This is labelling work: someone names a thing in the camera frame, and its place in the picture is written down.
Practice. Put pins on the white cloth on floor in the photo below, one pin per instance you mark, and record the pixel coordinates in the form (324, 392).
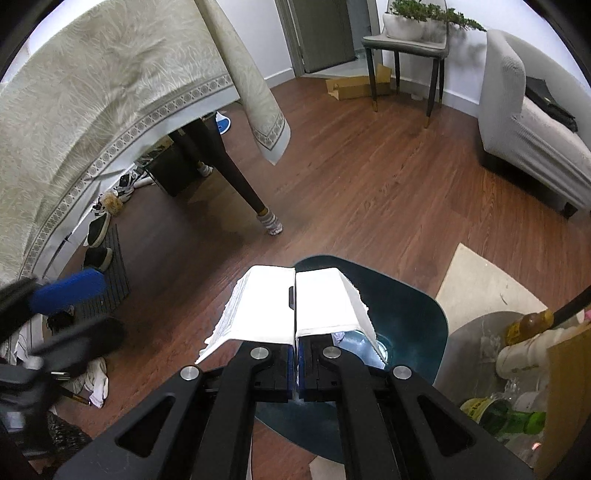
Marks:
(94, 381)

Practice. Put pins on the beige floor rug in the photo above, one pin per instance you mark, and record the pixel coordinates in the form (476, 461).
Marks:
(473, 286)

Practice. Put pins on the dark floor mat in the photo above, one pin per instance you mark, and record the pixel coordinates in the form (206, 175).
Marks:
(117, 285)

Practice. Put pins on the potted green plant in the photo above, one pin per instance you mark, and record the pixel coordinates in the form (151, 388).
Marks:
(410, 20)

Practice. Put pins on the grey chair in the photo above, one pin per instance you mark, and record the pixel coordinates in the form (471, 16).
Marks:
(436, 49)

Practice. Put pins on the grey door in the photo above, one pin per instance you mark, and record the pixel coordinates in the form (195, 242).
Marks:
(318, 33)

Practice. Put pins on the black bag on armchair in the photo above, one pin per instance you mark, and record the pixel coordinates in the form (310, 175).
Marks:
(537, 91)

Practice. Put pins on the dark teal trash bin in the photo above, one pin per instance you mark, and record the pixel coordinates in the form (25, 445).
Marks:
(412, 330)

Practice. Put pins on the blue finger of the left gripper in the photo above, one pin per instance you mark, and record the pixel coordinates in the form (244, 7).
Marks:
(76, 346)
(69, 290)

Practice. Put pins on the yellow bottle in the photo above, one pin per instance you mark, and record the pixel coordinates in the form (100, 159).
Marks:
(528, 327)

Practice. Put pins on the grey armchair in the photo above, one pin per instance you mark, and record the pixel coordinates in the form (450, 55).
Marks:
(516, 130)

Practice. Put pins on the green glass bottle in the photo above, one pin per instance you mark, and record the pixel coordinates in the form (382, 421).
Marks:
(499, 418)

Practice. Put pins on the flat cardboard box on floor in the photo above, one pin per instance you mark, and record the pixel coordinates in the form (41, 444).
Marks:
(346, 88)

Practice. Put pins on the dark table leg with sock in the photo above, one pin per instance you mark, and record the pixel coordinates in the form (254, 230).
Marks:
(204, 136)

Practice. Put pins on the black shoe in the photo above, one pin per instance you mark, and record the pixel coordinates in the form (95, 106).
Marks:
(98, 228)

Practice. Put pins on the cream patterned tablecloth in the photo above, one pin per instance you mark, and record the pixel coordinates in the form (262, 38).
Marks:
(102, 91)

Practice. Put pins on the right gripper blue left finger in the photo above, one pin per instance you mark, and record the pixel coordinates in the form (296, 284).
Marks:
(227, 399)

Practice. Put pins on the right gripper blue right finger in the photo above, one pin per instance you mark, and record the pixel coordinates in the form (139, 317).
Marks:
(330, 374)

